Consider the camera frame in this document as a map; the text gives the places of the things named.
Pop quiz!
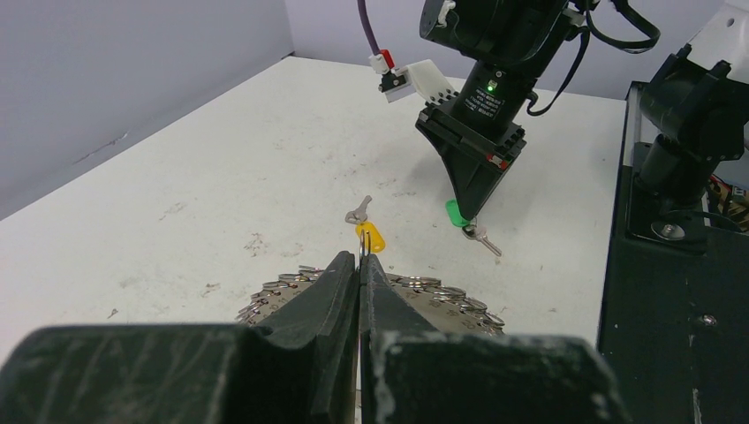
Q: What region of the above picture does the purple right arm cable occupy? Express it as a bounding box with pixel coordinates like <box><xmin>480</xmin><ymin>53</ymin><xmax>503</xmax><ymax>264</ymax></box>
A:
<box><xmin>357</xmin><ymin>0</ymin><xmax>382</xmax><ymax>57</ymax></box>

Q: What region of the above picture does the metal disc with key rings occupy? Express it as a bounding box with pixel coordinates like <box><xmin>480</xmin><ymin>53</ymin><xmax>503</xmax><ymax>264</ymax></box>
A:
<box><xmin>235</xmin><ymin>239</ymin><xmax>504</xmax><ymax>337</ymax></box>

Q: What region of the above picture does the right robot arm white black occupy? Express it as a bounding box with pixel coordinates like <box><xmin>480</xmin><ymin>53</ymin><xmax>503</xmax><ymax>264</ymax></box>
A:
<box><xmin>410</xmin><ymin>1</ymin><xmax>748</xmax><ymax>221</ymax></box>

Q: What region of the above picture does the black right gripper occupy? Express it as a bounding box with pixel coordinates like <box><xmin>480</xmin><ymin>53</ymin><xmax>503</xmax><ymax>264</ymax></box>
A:
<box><xmin>416</xmin><ymin>61</ymin><xmax>527</xmax><ymax>220</ymax></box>

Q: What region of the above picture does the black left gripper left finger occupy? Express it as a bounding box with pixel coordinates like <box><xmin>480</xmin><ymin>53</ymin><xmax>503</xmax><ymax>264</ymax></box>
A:
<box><xmin>1</xmin><ymin>251</ymin><xmax>359</xmax><ymax>423</ymax></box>

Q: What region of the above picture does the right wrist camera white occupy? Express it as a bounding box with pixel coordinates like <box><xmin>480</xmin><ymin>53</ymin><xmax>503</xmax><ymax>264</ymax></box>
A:
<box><xmin>368</xmin><ymin>49</ymin><xmax>458</xmax><ymax>105</ymax></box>

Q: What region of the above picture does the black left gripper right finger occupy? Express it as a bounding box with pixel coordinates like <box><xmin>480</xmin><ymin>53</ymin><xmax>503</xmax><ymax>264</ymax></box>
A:
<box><xmin>359</xmin><ymin>254</ymin><xmax>631</xmax><ymax>423</ymax></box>

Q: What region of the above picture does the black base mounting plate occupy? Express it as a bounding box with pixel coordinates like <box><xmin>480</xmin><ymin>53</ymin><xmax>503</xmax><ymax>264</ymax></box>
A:
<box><xmin>597</xmin><ymin>82</ymin><xmax>748</xmax><ymax>423</ymax></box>

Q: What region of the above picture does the key with green tag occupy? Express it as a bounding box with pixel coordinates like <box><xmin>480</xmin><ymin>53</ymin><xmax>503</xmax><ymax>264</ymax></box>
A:
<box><xmin>445</xmin><ymin>200</ymin><xmax>503</xmax><ymax>258</ymax></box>

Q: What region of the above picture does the key with yellow tag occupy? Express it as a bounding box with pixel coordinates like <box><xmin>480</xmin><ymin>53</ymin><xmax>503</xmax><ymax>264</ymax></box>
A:
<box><xmin>344</xmin><ymin>195</ymin><xmax>387</xmax><ymax>254</ymax></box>

